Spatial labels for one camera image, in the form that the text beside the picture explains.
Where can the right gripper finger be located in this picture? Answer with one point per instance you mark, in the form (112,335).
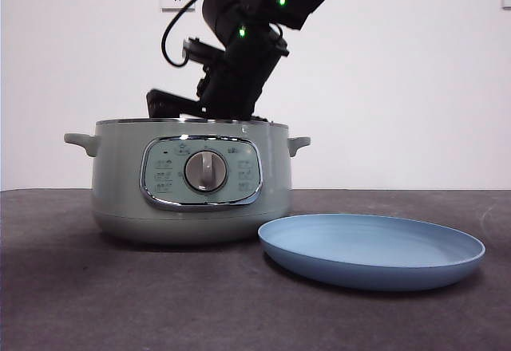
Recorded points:
(171,107)

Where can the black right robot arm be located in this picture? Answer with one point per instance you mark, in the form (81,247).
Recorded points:
(247,72)

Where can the pale green electric steamer pot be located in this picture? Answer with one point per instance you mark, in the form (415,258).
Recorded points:
(116,175)

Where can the blue round plate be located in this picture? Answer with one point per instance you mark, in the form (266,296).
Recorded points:
(359,243)

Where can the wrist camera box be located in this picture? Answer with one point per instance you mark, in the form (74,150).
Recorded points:
(201,54)

